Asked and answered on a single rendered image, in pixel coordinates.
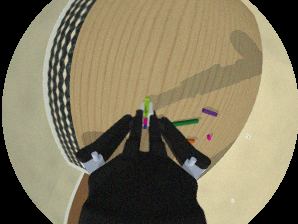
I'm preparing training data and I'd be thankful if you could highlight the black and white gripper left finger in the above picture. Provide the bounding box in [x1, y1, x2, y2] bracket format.
[76, 102, 145, 184]

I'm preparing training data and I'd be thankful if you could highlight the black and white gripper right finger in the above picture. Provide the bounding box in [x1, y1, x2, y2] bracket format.
[148, 102, 211, 185]

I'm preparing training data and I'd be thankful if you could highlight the purple rod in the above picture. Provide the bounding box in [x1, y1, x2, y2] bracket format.
[202, 108, 218, 117]

